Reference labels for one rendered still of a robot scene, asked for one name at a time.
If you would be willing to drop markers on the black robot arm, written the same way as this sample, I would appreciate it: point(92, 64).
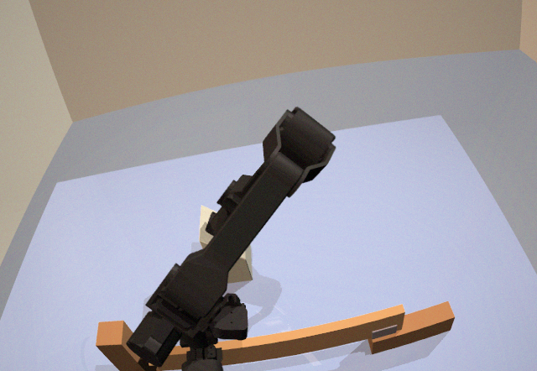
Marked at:
point(190, 298)

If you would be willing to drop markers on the long wooden bed rail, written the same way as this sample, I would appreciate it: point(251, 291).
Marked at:
point(305, 340)

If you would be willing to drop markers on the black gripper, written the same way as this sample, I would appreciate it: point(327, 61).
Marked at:
point(202, 356)

